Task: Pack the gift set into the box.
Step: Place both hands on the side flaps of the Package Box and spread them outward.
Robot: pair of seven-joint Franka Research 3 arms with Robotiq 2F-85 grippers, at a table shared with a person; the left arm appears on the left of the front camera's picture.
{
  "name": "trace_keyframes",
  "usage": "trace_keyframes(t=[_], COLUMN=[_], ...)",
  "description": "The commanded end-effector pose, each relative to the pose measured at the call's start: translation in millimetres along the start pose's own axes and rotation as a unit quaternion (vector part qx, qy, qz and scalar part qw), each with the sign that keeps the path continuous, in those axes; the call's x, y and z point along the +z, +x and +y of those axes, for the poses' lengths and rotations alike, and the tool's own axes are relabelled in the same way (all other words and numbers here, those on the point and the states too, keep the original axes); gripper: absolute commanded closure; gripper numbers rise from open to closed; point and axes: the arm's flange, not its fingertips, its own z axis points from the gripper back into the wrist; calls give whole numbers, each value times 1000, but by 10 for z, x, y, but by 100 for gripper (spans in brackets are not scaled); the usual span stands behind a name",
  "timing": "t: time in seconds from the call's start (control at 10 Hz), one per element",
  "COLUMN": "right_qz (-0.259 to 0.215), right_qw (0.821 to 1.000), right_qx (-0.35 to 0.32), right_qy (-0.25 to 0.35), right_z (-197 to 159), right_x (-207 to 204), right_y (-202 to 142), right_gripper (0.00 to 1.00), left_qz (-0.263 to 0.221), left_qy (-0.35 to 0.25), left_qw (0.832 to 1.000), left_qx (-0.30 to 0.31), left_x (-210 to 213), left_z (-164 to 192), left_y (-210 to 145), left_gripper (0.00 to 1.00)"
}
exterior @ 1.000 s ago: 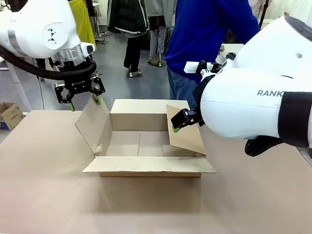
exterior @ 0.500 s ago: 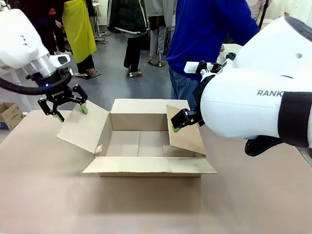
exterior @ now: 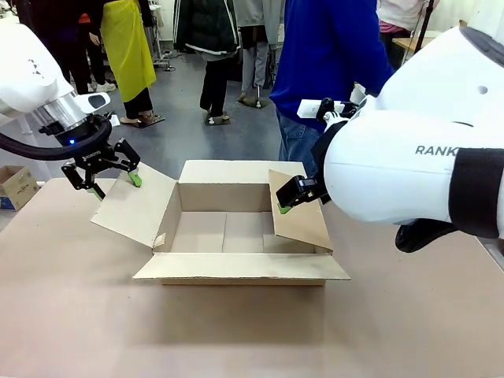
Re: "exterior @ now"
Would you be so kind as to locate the large brown cardboard box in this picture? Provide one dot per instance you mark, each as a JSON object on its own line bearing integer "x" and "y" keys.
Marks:
{"x": 244, "y": 271}

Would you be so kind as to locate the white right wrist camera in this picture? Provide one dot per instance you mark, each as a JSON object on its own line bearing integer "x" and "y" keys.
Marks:
{"x": 309, "y": 109}

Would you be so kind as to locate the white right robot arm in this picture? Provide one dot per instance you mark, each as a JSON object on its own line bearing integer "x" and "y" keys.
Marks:
{"x": 393, "y": 165}

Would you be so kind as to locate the wooden background table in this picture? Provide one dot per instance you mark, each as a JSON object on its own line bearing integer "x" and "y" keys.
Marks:
{"x": 407, "y": 42}

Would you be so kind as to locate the person in striped dark jacket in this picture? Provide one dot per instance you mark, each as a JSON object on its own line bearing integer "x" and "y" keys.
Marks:
{"x": 208, "y": 27}

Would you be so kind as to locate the black floor plate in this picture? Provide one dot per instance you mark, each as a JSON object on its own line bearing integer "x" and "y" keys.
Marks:
{"x": 151, "y": 121}
{"x": 217, "y": 120}
{"x": 252, "y": 102}

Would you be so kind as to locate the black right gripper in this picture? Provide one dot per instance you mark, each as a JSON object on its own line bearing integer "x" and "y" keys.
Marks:
{"x": 317, "y": 165}

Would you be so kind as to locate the small printed cardboard box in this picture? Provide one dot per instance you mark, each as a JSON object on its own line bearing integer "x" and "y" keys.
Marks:
{"x": 13, "y": 189}

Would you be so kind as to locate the person in grey sweater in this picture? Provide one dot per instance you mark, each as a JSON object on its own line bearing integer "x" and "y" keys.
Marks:
{"x": 256, "y": 59}

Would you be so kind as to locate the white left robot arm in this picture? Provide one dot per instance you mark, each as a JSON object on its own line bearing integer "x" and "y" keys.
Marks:
{"x": 27, "y": 78}

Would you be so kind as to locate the person in blue jacket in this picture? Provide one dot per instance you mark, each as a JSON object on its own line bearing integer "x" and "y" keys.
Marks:
{"x": 327, "y": 51}

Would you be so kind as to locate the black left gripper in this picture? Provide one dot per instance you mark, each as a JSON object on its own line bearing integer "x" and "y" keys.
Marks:
{"x": 92, "y": 155}

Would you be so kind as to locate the person in yellow apron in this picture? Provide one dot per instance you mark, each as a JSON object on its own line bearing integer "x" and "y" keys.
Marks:
{"x": 126, "y": 47}

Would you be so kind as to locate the person in white pink top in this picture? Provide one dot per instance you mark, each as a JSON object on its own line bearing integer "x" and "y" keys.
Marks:
{"x": 397, "y": 12}

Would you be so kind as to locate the person in black clothes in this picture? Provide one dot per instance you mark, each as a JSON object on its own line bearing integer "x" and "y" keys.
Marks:
{"x": 59, "y": 23}

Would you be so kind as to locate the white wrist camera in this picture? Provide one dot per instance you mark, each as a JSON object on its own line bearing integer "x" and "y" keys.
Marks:
{"x": 309, "y": 109}
{"x": 113, "y": 120}

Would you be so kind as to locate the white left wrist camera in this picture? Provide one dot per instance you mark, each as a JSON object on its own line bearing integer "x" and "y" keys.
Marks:
{"x": 113, "y": 120}

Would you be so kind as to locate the white metal stand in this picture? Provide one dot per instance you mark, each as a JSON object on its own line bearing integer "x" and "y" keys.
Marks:
{"x": 163, "y": 47}

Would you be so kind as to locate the black tripod pole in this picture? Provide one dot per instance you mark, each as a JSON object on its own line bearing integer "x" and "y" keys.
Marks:
{"x": 424, "y": 27}

